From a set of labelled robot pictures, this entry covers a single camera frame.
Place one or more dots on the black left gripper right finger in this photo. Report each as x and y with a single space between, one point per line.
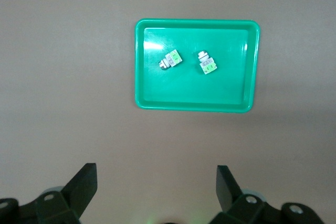
231 195

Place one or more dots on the green plastic tray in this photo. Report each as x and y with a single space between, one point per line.
197 90

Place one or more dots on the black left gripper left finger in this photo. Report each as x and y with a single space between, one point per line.
76 195

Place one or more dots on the brown table cover mat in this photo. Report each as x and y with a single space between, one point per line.
65 77

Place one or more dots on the green white push button switch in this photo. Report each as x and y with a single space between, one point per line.
173 58
208 66

